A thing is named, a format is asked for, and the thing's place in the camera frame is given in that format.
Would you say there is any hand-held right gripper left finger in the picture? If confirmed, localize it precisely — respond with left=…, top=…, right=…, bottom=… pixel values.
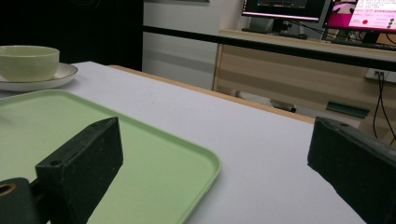
left=35, top=116, right=124, bottom=224

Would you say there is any black curtain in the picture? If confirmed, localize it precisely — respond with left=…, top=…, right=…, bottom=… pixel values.
left=0, top=0, right=145, bottom=72

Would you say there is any light wooden desk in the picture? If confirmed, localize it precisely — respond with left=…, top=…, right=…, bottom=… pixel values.
left=212, top=29, right=396, bottom=147

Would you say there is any black horizontal metal bar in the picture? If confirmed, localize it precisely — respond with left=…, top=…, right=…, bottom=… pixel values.
left=143, top=25, right=396, bottom=73

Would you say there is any black cable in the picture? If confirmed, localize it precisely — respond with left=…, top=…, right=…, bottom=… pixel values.
left=373, top=72, right=396, bottom=144

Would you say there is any black computer monitor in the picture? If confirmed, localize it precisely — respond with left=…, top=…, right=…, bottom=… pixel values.
left=241, top=0, right=332, bottom=35

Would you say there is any pale green ceramic bowl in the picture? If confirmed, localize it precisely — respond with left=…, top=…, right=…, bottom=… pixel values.
left=0, top=45, right=61, bottom=83

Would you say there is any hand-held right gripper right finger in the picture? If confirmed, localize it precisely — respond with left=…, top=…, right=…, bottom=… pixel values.
left=306, top=116, right=396, bottom=224

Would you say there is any white power strip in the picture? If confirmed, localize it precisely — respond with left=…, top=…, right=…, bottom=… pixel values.
left=364, top=67, right=396, bottom=84

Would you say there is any light green plastic tray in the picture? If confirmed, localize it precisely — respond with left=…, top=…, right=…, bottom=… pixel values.
left=0, top=89, right=223, bottom=224

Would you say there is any dark green flat bracket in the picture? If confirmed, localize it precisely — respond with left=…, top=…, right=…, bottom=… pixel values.
left=325, top=100, right=371, bottom=119

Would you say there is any monitor with pink screen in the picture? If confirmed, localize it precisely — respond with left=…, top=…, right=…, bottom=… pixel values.
left=322, top=0, right=396, bottom=45

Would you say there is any white plate with dark rim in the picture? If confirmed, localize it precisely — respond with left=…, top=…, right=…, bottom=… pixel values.
left=0, top=63, right=78, bottom=92

